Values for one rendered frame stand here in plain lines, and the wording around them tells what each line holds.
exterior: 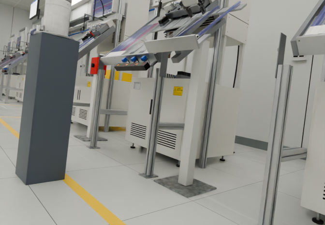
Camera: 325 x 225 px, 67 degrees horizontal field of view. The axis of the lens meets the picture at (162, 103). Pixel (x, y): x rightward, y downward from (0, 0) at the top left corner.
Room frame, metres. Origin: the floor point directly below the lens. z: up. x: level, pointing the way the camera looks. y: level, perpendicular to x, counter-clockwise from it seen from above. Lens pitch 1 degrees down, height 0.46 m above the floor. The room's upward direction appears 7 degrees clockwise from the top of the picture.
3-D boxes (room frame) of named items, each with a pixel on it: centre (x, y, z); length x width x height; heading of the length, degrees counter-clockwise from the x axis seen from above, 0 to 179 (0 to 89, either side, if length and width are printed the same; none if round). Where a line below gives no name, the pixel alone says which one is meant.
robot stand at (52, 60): (1.23, 0.57, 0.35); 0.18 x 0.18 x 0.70; 45
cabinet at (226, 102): (2.12, -0.17, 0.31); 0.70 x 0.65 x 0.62; 42
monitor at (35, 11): (5.53, 3.06, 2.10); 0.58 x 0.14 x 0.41; 42
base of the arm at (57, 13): (1.23, 0.57, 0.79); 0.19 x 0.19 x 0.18
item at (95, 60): (2.35, 0.65, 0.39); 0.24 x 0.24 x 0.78; 42
